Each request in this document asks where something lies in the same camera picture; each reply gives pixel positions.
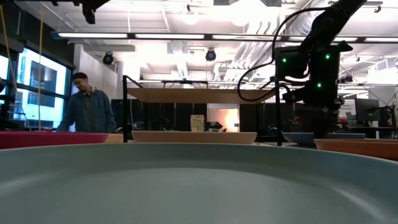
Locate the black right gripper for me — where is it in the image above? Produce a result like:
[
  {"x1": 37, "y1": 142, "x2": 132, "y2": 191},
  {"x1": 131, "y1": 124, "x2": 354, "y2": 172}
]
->
[{"x1": 290, "y1": 89, "x2": 345, "y2": 139}]

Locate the beige plate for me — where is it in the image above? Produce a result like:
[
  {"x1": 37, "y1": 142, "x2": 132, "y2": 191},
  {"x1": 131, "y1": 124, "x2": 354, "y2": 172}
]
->
[{"x1": 131, "y1": 130, "x2": 258, "y2": 145}]

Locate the grey-green plate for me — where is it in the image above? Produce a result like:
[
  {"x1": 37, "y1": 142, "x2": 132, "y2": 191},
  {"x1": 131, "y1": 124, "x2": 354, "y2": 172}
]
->
[{"x1": 0, "y1": 142, "x2": 398, "y2": 224}]

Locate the pink-red plate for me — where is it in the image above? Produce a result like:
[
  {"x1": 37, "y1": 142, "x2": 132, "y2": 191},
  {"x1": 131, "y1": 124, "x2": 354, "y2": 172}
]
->
[{"x1": 0, "y1": 131, "x2": 109, "y2": 150}]

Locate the orange plate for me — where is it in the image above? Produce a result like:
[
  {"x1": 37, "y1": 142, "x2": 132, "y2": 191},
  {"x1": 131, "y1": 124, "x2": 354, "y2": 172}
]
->
[{"x1": 313, "y1": 138, "x2": 398, "y2": 162}]

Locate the black computer monitor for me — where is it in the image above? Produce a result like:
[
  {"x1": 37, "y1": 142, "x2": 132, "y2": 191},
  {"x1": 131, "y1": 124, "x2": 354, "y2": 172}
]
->
[{"x1": 354, "y1": 98, "x2": 382, "y2": 123}]

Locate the dark office desk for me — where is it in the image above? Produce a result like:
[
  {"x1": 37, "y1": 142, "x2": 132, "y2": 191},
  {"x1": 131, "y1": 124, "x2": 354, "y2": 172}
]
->
[{"x1": 348, "y1": 124, "x2": 398, "y2": 139}]

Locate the black room partition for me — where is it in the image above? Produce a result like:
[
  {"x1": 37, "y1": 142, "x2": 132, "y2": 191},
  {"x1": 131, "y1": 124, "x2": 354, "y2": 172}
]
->
[
  {"x1": 110, "y1": 98, "x2": 208, "y2": 132},
  {"x1": 239, "y1": 103, "x2": 299, "y2": 138}
]

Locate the black boom stand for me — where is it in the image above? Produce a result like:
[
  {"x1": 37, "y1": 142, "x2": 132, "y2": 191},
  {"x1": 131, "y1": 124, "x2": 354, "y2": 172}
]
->
[{"x1": 368, "y1": 104, "x2": 398, "y2": 128}]

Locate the small black device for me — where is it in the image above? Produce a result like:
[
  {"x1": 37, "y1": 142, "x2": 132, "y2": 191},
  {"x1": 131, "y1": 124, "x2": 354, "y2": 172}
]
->
[{"x1": 204, "y1": 121, "x2": 228, "y2": 133}]

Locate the small cardboard box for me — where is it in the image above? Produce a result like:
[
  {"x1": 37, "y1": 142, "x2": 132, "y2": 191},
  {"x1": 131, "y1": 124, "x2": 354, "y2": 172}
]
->
[{"x1": 190, "y1": 114, "x2": 205, "y2": 133}]

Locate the dark overhead panel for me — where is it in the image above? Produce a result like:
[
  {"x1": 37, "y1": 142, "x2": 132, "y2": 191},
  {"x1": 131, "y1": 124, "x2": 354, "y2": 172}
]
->
[{"x1": 213, "y1": 0, "x2": 282, "y2": 7}]

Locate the person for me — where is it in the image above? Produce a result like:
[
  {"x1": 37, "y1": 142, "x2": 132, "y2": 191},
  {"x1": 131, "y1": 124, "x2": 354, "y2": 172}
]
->
[{"x1": 55, "y1": 72, "x2": 118, "y2": 133}]

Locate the long ceiling light strip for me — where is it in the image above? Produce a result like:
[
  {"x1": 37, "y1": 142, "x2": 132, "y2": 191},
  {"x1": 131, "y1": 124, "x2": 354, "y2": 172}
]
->
[{"x1": 51, "y1": 30, "x2": 398, "y2": 44}]

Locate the large window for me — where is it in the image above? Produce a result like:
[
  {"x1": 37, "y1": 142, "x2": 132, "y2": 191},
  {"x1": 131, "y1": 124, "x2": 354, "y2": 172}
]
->
[{"x1": 0, "y1": 46, "x2": 74, "y2": 130}]

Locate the dark equipment stand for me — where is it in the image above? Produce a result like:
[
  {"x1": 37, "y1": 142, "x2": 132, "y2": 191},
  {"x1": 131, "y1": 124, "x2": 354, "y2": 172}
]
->
[{"x1": 0, "y1": 77, "x2": 19, "y2": 131}]

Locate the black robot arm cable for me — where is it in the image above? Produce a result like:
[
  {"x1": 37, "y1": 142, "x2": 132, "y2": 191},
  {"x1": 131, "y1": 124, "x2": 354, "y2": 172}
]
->
[{"x1": 236, "y1": 6, "x2": 330, "y2": 103}]

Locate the wooden shelf with black frame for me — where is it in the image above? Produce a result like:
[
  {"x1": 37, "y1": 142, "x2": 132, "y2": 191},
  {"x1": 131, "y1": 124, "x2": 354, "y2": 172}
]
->
[{"x1": 122, "y1": 75, "x2": 284, "y2": 147}]

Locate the black overhead mount bar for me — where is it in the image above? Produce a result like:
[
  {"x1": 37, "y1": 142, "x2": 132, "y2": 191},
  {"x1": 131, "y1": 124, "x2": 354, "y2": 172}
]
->
[{"x1": 364, "y1": 0, "x2": 384, "y2": 14}]

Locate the yellow hanging cable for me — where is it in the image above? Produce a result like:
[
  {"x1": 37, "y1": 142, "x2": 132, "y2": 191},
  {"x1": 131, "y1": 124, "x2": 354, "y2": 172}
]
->
[{"x1": 0, "y1": 4, "x2": 32, "y2": 131}]

